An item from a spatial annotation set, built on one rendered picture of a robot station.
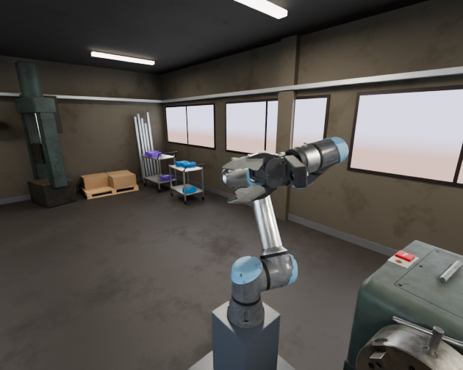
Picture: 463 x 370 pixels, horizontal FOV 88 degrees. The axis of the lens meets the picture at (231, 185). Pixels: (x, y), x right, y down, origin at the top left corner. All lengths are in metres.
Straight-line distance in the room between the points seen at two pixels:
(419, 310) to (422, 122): 2.85
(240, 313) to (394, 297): 0.56
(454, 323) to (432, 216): 2.82
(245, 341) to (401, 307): 0.56
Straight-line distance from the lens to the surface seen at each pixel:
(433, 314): 1.10
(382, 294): 1.12
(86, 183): 6.99
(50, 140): 6.23
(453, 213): 3.81
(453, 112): 3.66
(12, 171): 7.32
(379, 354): 0.99
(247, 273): 0.94
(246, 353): 1.06
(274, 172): 0.56
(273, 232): 1.03
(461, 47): 3.75
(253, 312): 1.04
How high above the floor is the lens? 1.87
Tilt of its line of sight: 16 degrees down
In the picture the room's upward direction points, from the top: straight up
